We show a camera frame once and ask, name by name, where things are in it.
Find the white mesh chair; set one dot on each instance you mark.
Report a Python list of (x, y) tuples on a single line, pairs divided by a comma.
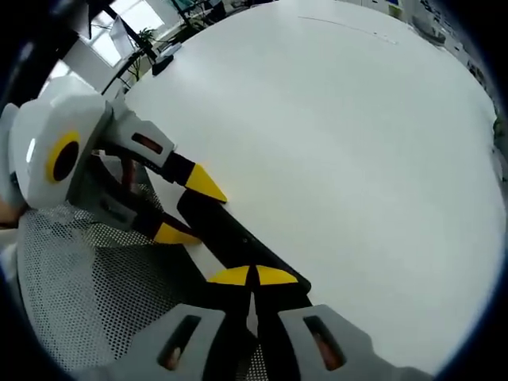
[(79, 278)]

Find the white desktop monitor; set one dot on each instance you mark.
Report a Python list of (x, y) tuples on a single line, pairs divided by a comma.
[(121, 35)]

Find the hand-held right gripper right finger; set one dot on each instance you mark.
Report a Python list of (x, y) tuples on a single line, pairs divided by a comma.
[(317, 341)]

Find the small green background plant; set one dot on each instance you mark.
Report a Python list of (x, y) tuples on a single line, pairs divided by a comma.
[(147, 35)]

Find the black remote control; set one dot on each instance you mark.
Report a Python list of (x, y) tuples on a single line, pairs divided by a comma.
[(222, 226)]

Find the person's left hand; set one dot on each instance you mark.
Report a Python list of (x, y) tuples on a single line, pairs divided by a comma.
[(8, 216)]

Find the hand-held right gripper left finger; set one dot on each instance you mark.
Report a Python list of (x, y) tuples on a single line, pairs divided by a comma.
[(198, 341)]

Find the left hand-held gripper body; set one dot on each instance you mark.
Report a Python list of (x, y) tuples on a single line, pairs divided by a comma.
[(51, 151)]

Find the black small device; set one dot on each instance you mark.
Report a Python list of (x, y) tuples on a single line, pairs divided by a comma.
[(163, 59)]

